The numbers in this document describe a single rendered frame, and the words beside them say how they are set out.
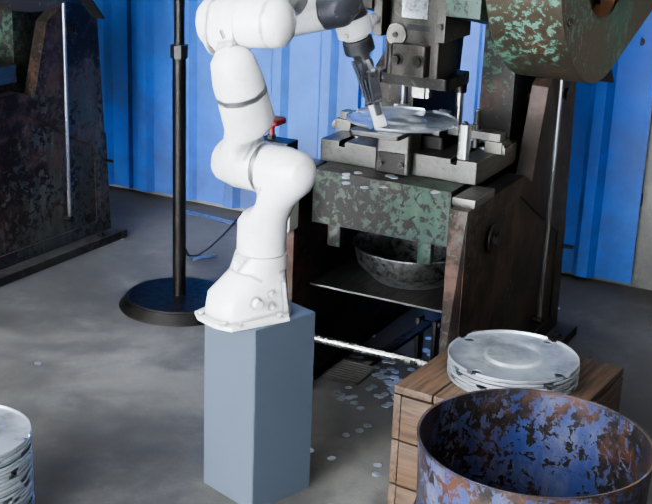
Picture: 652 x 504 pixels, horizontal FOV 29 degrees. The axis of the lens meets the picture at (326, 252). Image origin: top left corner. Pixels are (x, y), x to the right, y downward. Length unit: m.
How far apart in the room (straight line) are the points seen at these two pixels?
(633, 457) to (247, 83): 1.05
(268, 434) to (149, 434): 0.50
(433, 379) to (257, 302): 0.42
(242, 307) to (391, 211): 0.64
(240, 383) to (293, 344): 0.15
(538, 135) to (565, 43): 0.66
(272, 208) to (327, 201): 0.61
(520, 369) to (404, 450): 0.31
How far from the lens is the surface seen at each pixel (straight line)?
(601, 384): 2.85
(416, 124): 3.23
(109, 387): 3.55
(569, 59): 2.96
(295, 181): 2.66
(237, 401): 2.86
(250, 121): 2.62
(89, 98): 4.61
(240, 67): 2.57
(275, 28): 2.57
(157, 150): 5.27
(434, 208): 3.17
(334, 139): 3.37
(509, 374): 2.73
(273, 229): 2.74
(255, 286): 2.75
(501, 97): 3.49
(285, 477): 2.97
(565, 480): 2.52
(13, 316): 4.08
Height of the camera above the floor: 1.49
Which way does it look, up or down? 19 degrees down
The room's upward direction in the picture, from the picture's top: 2 degrees clockwise
